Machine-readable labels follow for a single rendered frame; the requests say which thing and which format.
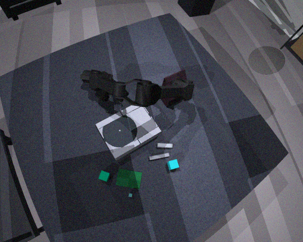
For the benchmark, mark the cyan cube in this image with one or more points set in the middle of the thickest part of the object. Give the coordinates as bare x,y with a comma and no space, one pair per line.
173,164

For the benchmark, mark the green cube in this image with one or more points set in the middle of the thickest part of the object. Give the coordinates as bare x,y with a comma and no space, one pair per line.
104,176

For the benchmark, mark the dark green flat rectangle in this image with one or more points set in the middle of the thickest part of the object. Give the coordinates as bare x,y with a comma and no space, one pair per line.
127,178

